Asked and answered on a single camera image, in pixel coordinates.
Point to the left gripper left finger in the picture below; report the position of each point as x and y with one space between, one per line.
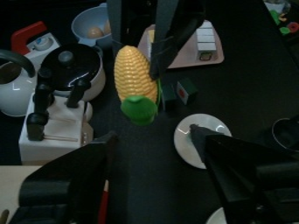
70 180

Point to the pink toy cutting board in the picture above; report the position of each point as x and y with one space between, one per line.
187 58

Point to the yellow toy corn cob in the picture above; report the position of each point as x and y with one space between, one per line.
133 73

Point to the white round toy plate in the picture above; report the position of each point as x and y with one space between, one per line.
187 145

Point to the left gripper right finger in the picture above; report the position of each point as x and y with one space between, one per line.
249 175

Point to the white plate with green food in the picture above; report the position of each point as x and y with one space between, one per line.
217 217

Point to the dark green small box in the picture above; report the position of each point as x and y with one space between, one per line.
169 97

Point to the green white small box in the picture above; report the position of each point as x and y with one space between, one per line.
186 92

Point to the black lidded toy pot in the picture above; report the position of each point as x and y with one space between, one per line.
79 67

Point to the white toy knife block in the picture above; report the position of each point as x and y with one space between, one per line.
58 137

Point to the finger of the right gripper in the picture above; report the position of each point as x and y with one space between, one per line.
117 23
170 35

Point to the white toy block with print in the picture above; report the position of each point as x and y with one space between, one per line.
207 56

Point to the brown toy egg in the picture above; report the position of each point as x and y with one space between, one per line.
94 32

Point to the small black bowl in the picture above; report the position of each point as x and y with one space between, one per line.
286 134

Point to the plain white toy block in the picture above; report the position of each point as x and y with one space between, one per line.
206 39
207 47

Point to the light blue toy bowl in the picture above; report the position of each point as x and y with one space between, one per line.
83 20

